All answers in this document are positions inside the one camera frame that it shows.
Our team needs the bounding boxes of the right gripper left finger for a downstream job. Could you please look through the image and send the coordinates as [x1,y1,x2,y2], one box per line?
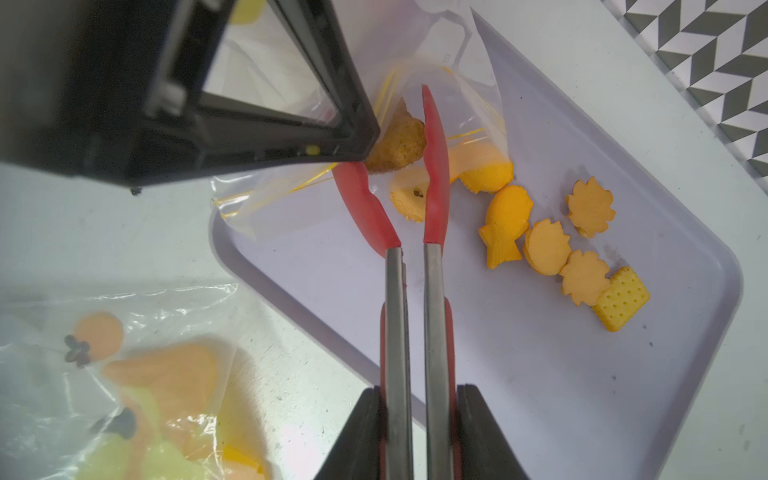
[315,387,381,480]

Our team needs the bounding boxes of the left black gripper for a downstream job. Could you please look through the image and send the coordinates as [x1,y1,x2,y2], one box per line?
[1,1,197,186]

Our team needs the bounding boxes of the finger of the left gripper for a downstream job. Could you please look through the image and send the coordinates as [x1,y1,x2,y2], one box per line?
[195,1,380,168]

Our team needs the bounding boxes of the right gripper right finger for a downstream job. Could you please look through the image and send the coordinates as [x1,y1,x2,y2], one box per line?
[457,384,529,480]

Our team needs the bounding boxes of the red metal tongs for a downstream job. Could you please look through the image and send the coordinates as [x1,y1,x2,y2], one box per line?
[331,83,463,480]

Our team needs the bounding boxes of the clear bag with cookies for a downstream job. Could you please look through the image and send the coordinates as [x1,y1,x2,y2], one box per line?
[1,284,274,479]

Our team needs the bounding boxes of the heart shaped brown cookie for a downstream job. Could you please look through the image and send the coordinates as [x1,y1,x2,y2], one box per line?
[364,99,427,174]

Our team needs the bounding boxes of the lavender plastic tray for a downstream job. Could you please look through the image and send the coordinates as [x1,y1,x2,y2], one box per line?
[211,19,742,479]

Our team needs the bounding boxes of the yellow cracker cookie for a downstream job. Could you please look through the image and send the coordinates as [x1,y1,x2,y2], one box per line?
[592,267,651,332]

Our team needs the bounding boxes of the yellow fish shaped cookie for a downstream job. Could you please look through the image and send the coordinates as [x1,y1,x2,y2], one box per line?
[478,185,534,269]

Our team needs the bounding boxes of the round flower cookie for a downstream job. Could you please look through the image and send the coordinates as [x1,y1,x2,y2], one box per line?
[566,176,616,238]

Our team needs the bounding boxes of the round ring cookie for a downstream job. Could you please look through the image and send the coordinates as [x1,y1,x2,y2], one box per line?
[390,165,430,223]

